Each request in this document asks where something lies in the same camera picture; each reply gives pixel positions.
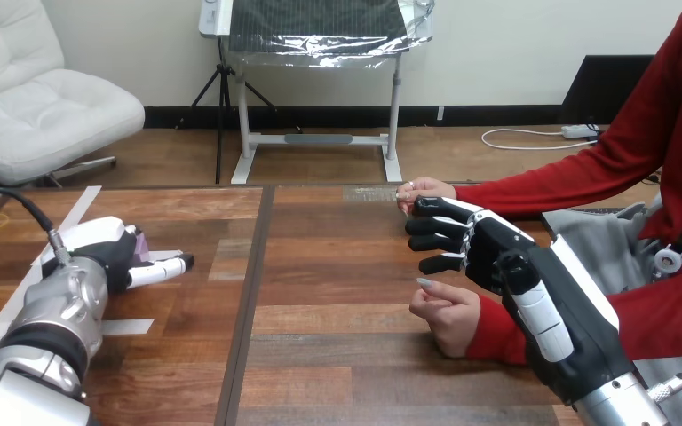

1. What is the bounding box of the purple block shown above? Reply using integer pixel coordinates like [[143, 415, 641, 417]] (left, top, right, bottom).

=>
[[131, 231, 152, 269]]

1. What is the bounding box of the white power strip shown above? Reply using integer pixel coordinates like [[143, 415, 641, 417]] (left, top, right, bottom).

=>
[[560, 123, 600, 140]]

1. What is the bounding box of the white desk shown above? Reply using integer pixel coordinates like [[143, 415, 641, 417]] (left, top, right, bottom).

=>
[[197, 0, 405, 185]]

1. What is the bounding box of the white power cable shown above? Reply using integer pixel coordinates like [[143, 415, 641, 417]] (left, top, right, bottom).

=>
[[480, 127, 599, 152]]

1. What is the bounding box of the person's forearm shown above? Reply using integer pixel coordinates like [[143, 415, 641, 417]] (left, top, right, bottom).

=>
[[454, 126, 662, 224], [464, 257, 682, 367]]

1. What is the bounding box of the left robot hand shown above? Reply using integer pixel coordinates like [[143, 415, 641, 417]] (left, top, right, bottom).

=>
[[41, 216, 195, 296]]

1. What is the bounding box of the person's hand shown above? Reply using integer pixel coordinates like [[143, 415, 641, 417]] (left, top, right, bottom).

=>
[[408, 277, 483, 360], [394, 177, 458, 217]]

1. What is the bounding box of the foil sheet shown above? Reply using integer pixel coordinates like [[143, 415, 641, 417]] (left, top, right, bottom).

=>
[[226, 0, 437, 70]]

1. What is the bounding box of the black tripod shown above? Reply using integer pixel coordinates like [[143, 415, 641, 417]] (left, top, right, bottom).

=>
[[175, 35, 305, 185]]

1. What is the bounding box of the dark screen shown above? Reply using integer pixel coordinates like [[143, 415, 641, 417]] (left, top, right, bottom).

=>
[[560, 54, 655, 126]]

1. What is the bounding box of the white cushioned chair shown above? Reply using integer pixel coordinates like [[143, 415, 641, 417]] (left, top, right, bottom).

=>
[[0, 0, 147, 189]]

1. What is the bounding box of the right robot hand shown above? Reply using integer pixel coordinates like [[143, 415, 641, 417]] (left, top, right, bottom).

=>
[[405, 195, 638, 408]]

